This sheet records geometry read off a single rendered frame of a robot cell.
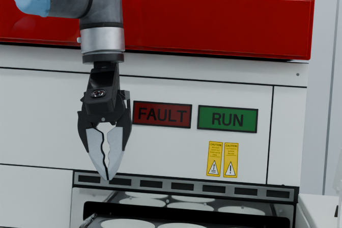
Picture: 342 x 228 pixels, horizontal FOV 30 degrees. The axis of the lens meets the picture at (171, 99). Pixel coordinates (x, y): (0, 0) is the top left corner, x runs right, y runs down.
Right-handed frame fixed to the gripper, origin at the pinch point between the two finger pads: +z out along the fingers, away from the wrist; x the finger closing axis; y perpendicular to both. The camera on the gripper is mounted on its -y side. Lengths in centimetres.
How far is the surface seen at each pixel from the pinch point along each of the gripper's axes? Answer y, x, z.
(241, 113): 20.2, -23.4, -8.5
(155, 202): 20.4, -5.5, 8.1
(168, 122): 20.3, -9.0, -7.6
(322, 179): 171, -59, 23
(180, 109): 20.2, -11.4, -10.0
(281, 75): 20.1, -31.6, -15.6
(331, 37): 167, -66, -37
